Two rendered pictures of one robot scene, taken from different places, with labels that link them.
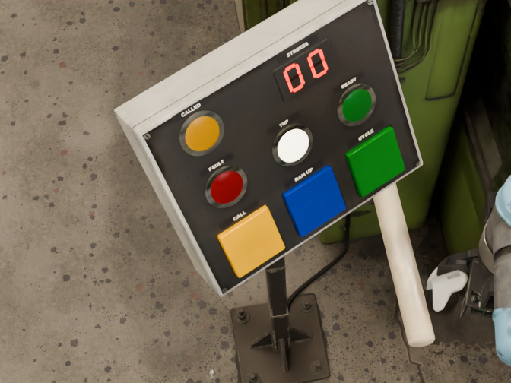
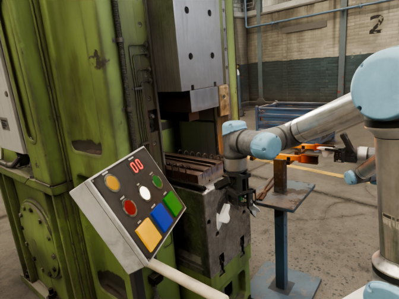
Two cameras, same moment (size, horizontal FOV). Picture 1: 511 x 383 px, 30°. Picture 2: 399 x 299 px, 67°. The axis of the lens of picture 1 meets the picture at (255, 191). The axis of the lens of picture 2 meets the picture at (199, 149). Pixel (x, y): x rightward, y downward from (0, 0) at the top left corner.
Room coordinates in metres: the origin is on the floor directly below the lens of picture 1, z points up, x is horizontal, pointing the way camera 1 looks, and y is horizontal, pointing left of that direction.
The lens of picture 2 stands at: (-0.18, 0.45, 1.45)
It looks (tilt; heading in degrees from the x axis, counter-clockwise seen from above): 15 degrees down; 315
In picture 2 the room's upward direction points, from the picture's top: 5 degrees counter-clockwise
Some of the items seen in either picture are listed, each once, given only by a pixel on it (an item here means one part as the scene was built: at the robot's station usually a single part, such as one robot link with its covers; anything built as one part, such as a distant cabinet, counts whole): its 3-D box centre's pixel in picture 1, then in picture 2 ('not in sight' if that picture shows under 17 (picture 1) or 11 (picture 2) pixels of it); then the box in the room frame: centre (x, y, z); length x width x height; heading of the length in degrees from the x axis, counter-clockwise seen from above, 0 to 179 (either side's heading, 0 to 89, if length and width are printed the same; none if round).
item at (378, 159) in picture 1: (374, 160); (171, 204); (0.58, -0.16, 1.01); 0.07 x 0.05 x 0.07; 118
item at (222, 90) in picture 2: not in sight; (222, 99); (0.91, -0.88, 1.27); 0.09 x 0.02 x 0.17; 93
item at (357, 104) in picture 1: (357, 105); (157, 181); (0.62, -0.14, 1.09); 0.05 x 0.03 x 0.04; 93
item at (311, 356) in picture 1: (278, 337); not in sight; (0.64, -0.02, 0.05); 0.22 x 0.22 x 0.09; 3
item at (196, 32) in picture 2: not in sight; (173, 46); (0.97, -0.60, 1.56); 0.42 x 0.39 x 0.40; 3
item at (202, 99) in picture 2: not in sight; (172, 98); (0.97, -0.56, 1.32); 0.42 x 0.20 x 0.10; 3
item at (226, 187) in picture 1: (226, 187); (129, 207); (0.52, 0.03, 1.09); 0.05 x 0.03 x 0.04; 93
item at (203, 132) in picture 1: (201, 133); (112, 183); (0.56, 0.06, 1.16); 0.05 x 0.03 x 0.04; 93
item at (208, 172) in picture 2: not in sight; (179, 167); (0.97, -0.56, 0.96); 0.42 x 0.20 x 0.09; 3
